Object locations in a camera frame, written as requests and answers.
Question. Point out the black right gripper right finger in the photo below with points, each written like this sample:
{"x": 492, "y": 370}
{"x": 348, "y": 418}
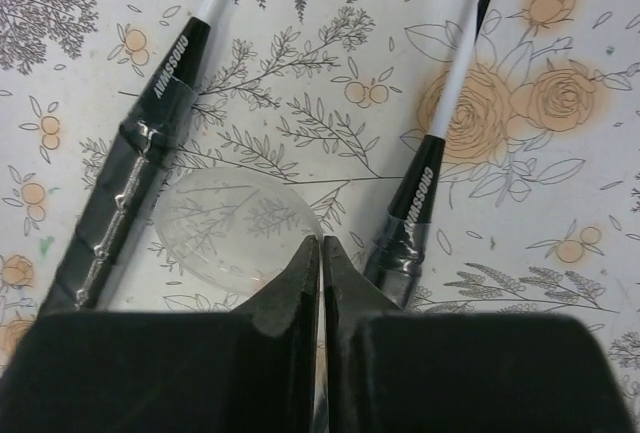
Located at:
{"x": 394, "y": 371}

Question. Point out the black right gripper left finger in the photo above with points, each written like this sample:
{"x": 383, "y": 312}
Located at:
{"x": 251, "y": 369}

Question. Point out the clear plastic tube lid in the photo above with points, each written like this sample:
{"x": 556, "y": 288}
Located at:
{"x": 233, "y": 228}

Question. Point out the right badminton racket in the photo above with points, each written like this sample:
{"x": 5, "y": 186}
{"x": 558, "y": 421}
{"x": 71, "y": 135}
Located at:
{"x": 395, "y": 263}

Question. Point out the badminton racket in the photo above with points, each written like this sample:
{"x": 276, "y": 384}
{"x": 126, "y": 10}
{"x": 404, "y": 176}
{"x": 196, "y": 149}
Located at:
{"x": 108, "y": 230}
{"x": 395, "y": 263}

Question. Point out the left badminton racket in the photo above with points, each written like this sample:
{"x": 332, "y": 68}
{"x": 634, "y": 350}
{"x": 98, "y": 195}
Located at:
{"x": 108, "y": 230}

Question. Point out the floral table mat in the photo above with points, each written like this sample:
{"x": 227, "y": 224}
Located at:
{"x": 538, "y": 206}

